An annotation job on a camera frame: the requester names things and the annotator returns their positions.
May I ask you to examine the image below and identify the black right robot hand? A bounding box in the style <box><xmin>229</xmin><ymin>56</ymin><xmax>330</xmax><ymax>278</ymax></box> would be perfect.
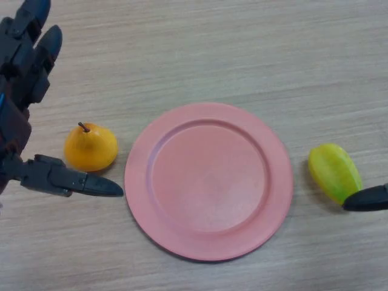
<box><xmin>341</xmin><ymin>182</ymin><xmax>388</xmax><ymax>212</ymax></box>

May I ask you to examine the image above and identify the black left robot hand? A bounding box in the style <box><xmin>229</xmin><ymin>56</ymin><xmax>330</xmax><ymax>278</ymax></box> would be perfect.
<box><xmin>0</xmin><ymin>0</ymin><xmax>124</xmax><ymax>198</ymax></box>

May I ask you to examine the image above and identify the yellow pear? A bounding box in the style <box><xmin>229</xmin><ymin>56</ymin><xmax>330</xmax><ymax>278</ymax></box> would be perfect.
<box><xmin>63</xmin><ymin>121</ymin><xmax>119</xmax><ymax>173</ymax></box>

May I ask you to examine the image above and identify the pink round plate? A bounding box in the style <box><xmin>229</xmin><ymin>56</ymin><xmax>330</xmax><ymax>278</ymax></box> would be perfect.
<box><xmin>124</xmin><ymin>102</ymin><xmax>294</xmax><ymax>263</ymax></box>

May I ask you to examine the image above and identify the yellow-green starfruit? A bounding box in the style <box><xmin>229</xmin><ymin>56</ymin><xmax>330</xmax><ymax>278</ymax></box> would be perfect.
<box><xmin>307</xmin><ymin>142</ymin><xmax>363</xmax><ymax>206</ymax></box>

